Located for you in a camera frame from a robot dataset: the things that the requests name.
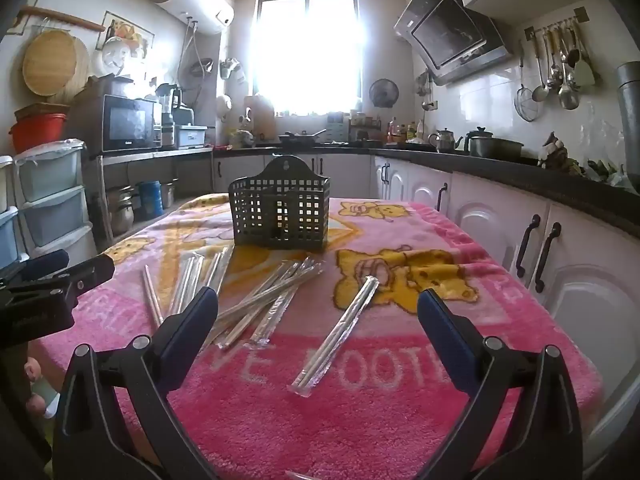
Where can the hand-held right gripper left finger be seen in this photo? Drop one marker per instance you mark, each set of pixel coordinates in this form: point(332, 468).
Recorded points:
point(192, 327)

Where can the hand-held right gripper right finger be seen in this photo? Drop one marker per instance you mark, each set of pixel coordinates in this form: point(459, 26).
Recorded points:
point(442, 332)

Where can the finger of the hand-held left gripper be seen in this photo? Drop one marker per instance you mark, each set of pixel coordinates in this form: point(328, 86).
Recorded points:
point(46, 263)
point(87, 272)

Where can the pile of chopsticks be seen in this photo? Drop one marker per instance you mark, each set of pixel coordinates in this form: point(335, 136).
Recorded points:
point(265, 300)

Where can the chopstick pair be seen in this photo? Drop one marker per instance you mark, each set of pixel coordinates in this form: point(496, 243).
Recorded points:
point(345, 322)
point(300, 475)

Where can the dark grid utensil basket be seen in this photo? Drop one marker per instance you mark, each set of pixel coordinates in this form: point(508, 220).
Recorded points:
point(280, 215)

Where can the person's left hand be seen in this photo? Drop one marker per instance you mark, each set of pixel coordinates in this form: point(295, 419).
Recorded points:
point(32, 371)

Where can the grey plastic drawer tower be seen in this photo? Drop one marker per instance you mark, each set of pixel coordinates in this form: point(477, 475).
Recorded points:
point(52, 195)

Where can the steel pot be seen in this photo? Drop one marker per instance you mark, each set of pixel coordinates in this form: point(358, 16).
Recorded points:
point(122, 210)

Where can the blue canister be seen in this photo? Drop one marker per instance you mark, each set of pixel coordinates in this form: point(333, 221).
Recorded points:
point(150, 200)

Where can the pink cartoon bear blanket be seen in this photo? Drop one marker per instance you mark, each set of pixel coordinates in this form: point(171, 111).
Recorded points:
point(375, 410)

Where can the red plastic basin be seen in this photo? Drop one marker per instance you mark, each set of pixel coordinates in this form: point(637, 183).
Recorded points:
point(37, 132)

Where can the stone shelf unit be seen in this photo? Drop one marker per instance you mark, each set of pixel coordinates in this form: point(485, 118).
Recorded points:
point(150, 157)

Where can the black microwave oven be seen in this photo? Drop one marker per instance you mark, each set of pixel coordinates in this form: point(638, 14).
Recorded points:
point(130, 124)

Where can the grey-blue plastic box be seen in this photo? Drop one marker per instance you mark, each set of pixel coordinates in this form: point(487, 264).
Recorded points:
point(191, 136)

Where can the black kitchen countertop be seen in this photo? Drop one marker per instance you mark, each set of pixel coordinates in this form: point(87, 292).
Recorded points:
point(525, 172)

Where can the countertop blender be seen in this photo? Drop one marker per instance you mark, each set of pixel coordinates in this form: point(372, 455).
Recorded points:
point(174, 102)

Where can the steel basin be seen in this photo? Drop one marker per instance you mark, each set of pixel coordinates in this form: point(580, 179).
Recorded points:
point(500, 150)

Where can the steel kettle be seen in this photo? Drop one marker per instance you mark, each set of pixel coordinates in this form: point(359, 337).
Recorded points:
point(444, 141)

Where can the round bamboo board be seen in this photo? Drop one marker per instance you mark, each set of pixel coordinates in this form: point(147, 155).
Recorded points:
point(55, 62)

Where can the dark kettle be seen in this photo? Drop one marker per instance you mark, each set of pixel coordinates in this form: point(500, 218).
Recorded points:
point(479, 135)

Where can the row of condiment bottles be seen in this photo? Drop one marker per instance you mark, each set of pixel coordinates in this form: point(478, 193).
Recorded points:
point(405, 132)

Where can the white round hanging object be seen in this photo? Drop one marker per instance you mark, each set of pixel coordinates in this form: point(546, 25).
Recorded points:
point(224, 106)

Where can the black wok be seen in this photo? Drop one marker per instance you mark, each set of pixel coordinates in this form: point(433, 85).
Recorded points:
point(300, 137)

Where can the beige plastic jug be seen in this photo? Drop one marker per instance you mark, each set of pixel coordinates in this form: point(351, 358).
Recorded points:
point(260, 117)

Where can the steel mesh strainer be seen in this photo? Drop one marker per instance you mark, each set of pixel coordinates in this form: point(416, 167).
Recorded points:
point(525, 102)

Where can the wooden rolling pin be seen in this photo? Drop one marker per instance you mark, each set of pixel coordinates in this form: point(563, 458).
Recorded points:
point(62, 17)

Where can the steel ladle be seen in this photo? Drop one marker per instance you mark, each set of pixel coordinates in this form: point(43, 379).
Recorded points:
point(540, 92)

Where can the large steel serving spoon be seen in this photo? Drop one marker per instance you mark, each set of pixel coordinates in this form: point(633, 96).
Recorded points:
point(568, 97)

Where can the bright kitchen window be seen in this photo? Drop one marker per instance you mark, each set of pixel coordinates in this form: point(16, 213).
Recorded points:
point(307, 55)

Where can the pale green spatula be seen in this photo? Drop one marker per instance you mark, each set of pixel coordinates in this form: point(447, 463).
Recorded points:
point(584, 72)

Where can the black range hood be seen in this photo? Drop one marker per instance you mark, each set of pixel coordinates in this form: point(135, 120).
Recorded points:
point(450, 35)

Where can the fruit wall poster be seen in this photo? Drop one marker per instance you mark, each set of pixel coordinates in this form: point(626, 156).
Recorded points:
point(127, 30)

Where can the grey exhaust duct pipe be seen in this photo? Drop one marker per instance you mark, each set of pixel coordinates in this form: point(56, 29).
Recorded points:
point(629, 120)

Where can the wall utensil hook rail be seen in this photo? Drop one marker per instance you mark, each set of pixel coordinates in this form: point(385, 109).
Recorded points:
point(555, 25)

